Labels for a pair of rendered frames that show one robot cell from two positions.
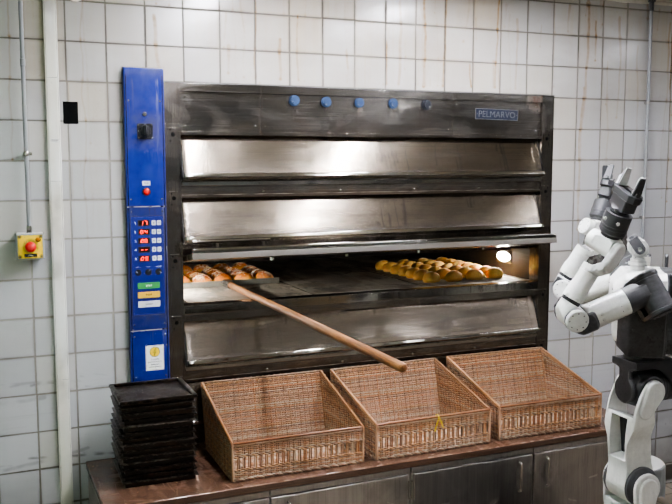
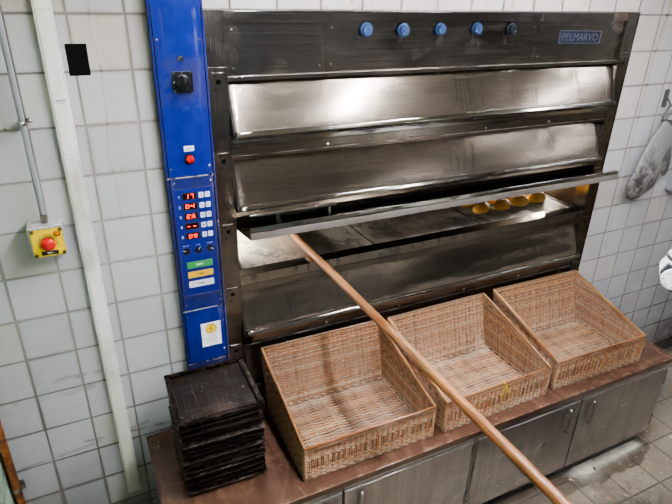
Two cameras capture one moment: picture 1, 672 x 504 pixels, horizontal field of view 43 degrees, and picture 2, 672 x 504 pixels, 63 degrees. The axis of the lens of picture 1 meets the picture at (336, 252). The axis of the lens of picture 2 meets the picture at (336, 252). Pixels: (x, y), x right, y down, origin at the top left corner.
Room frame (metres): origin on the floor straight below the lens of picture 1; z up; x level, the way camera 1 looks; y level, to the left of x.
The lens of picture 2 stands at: (1.67, 0.37, 2.17)
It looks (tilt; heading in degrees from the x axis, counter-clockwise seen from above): 26 degrees down; 357
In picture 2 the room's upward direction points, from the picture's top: 1 degrees clockwise
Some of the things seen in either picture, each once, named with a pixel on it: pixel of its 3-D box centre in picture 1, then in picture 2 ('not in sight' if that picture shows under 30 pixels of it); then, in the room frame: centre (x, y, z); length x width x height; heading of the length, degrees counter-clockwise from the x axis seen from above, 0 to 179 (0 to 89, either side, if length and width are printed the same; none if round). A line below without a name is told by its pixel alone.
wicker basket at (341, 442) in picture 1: (280, 421); (345, 391); (3.40, 0.23, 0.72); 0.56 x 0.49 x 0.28; 113
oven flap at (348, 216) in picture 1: (376, 214); (445, 159); (3.87, -0.19, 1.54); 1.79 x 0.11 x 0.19; 113
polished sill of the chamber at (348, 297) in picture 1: (374, 295); (433, 239); (3.89, -0.18, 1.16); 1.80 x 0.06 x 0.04; 113
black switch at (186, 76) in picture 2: (145, 125); (183, 75); (3.40, 0.75, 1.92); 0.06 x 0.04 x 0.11; 113
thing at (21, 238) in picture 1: (29, 245); (48, 238); (3.23, 1.17, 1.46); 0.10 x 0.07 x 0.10; 113
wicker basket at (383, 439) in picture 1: (408, 404); (465, 355); (3.63, -0.32, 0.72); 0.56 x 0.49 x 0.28; 114
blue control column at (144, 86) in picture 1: (112, 299); (159, 220); (4.30, 1.15, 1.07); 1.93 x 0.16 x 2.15; 23
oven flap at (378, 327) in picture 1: (376, 326); (432, 270); (3.87, -0.19, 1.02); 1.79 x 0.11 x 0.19; 113
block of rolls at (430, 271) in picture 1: (437, 268); (477, 186); (4.50, -0.54, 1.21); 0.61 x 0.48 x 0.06; 23
